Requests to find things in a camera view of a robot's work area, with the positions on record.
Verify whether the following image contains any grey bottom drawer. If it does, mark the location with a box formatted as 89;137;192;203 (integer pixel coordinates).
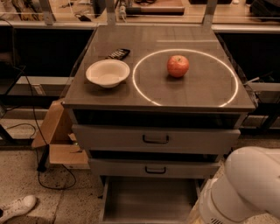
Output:
99;177;200;224

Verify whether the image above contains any grey drawer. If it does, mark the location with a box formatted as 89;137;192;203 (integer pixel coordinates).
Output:
73;124;240;154
88;158;220;179
99;177;200;224

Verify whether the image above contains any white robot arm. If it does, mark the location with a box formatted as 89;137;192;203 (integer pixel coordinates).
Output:
186;146;280;224

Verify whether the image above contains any grey drawer cabinet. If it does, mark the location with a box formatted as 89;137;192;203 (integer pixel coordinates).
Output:
62;24;257;187

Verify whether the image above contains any grey top drawer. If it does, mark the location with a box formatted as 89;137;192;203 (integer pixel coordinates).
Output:
73;124;240;154

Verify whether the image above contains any grey middle drawer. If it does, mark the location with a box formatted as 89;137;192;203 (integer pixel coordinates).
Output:
88;158;220;179

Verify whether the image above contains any white bowl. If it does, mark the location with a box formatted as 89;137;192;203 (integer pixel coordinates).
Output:
86;59;130;88

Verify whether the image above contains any red apple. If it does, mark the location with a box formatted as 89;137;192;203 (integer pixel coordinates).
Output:
167;55;190;78

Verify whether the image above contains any brown cardboard box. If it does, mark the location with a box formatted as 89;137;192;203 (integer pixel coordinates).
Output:
31;100;89;172

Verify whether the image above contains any white sneaker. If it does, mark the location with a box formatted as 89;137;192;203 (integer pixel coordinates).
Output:
0;195;37;224

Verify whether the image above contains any wooden workbench in background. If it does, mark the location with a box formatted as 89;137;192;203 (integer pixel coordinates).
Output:
0;0;280;33

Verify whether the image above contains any black floor cable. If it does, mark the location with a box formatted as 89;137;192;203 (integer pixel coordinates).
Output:
0;17;78;191

